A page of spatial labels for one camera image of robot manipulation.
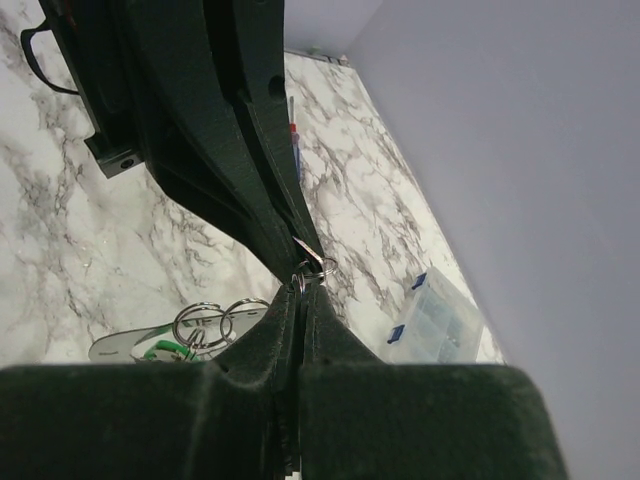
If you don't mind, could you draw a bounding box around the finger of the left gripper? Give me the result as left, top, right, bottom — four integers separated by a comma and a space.
204, 1, 323, 254

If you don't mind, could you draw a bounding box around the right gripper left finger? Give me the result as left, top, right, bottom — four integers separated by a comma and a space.
1, 287, 299, 479

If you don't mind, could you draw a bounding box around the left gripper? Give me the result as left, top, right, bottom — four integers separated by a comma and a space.
20, 0, 300, 280

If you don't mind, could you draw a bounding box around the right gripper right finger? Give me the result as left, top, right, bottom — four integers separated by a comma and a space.
299, 287, 568, 479

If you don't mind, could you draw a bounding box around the small split keyring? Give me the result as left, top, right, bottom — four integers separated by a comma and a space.
293, 257, 338, 295

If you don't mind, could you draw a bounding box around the blue red screwdriver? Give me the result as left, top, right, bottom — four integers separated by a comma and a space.
288, 96, 301, 181

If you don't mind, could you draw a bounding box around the green key tag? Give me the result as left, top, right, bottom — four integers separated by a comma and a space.
142, 340, 196, 362

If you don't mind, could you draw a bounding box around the clear plastic screw box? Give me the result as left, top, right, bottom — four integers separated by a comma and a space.
380, 267, 485, 364

